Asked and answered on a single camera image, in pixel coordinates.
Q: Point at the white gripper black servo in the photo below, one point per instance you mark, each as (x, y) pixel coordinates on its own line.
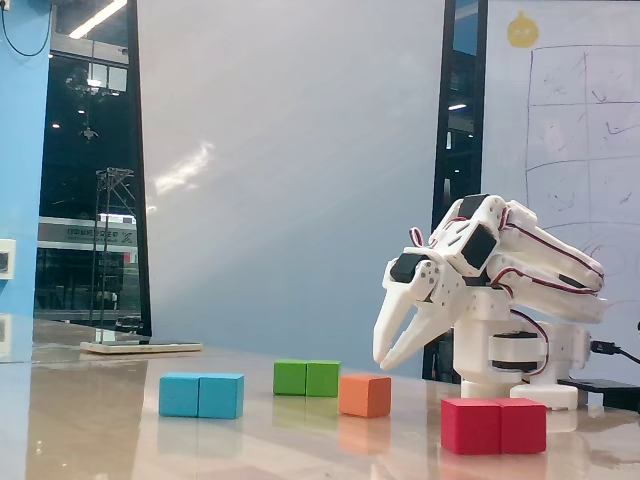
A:
(421, 290)

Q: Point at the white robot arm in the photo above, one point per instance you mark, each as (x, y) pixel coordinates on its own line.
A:
(550, 260)

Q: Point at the small orange wooden cube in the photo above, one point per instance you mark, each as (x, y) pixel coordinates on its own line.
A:
(362, 396)

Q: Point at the green wooden block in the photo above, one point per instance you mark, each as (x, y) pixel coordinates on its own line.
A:
(306, 378)

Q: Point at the red wooden block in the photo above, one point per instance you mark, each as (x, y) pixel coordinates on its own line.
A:
(492, 427)

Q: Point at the blue wooden block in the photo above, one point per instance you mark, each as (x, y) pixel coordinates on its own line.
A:
(200, 396)

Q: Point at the flat black box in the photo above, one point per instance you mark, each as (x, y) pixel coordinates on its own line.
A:
(610, 390)

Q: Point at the large white board panel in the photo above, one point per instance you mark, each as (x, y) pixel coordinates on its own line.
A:
(275, 150)

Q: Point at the whiteboard with marker drawings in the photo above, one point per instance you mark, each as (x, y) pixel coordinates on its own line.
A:
(565, 125)

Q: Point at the yellow round face sticker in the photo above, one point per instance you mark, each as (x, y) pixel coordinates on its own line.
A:
(523, 31)

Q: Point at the grey sign with lettering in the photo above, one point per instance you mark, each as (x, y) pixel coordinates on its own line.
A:
(75, 235)

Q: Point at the ceiling light strip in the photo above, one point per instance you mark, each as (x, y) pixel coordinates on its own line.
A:
(97, 19)

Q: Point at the flat wooden base plate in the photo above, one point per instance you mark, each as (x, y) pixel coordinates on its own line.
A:
(140, 348)

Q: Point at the black window frame post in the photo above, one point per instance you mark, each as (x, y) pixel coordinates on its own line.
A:
(137, 150)
(462, 60)

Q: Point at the white wall socket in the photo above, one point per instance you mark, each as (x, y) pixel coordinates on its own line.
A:
(6, 259)

